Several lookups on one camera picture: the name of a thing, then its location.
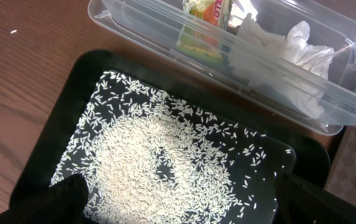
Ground white tissue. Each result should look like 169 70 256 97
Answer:
237 15 335 119

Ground clear plastic waste bin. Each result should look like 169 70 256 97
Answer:
88 0 356 136

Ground white cooked rice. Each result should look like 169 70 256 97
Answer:
50 70 296 223

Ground green snack wrapper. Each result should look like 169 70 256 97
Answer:
176 0 232 63

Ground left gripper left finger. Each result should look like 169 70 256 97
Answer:
0 174 88 224

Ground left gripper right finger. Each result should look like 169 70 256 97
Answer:
274 173 356 224

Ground black plastic tray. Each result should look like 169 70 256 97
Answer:
9 50 330 208

